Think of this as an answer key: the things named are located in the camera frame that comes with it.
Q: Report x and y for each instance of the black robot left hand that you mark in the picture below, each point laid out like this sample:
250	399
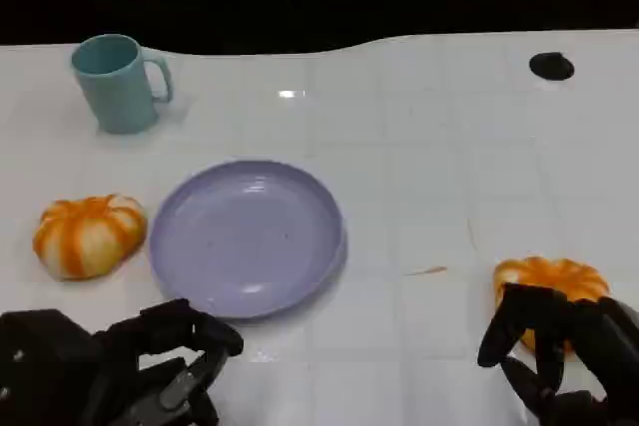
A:
165	326

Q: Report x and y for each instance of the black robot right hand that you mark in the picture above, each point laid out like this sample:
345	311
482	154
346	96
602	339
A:
599	346

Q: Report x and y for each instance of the orange and white bread roll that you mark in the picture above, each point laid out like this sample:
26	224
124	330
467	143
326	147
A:
549	274
87	239

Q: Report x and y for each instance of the lilac plate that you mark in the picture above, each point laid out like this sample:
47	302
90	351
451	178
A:
244	241

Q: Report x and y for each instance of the pale green mug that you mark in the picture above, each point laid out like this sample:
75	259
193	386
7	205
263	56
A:
117	92

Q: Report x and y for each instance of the black round table grommet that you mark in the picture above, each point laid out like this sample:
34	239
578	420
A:
550	66

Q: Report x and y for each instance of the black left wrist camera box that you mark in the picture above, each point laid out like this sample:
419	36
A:
45	366

